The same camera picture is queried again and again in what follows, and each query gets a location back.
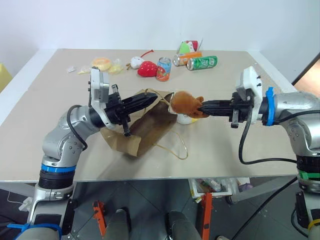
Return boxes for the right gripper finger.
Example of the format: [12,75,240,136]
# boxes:
[199,99,234,110]
[199,107,234,118]

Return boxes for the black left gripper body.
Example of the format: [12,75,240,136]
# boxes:
[104,84,132,138]

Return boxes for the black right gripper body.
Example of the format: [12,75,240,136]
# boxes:
[229,90,253,129]

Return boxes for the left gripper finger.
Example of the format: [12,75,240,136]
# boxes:
[124,100,156,116]
[121,91,159,108]

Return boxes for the brown paper bag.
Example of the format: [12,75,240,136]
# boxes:
[99,87,190,161]

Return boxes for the brown plush toy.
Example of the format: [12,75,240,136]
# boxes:
[171,90,210,119]

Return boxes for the red strawberry plush toy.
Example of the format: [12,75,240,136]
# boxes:
[137,60,159,78]

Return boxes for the white and yellow plush toy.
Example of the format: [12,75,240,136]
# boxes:
[175,112,201,126]

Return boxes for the small white plush toy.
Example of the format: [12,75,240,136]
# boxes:
[129,55,145,69]

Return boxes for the yellow snack bag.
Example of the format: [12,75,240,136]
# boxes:
[108,58,125,75]

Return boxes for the blue orange juice can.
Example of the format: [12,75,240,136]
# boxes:
[155,57,173,82]

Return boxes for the green soda can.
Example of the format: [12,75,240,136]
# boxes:
[186,55,219,71]

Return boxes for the bagged round yellow bread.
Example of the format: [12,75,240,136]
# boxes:
[90,57,114,71]

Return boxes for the orange soda can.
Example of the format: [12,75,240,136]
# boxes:
[172,51,203,67]

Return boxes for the white box of items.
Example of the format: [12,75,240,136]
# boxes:
[188,177,234,200]

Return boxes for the orange clamp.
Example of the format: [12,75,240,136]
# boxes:
[92,199,109,237]
[200,192,214,240]

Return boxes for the dark rounded shape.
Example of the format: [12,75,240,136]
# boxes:
[167,210,199,240]
[104,208,132,240]

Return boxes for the yellow object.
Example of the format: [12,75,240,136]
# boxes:
[0,62,14,94]

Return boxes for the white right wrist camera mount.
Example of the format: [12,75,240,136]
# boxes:
[235,65,264,125]

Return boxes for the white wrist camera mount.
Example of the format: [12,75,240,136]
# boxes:
[88,66,111,126]
[235,65,264,125]

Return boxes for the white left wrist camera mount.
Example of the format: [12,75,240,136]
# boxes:
[88,66,111,126]

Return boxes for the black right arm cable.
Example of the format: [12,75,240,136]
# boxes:
[238,107,301,166]

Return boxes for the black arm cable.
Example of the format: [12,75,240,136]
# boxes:
[66,104,89,151]
[238,107,301,166]

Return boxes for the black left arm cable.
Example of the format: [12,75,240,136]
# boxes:
[66,104,89,151]

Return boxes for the black floor cable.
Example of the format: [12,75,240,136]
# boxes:
[230,175,300,240]

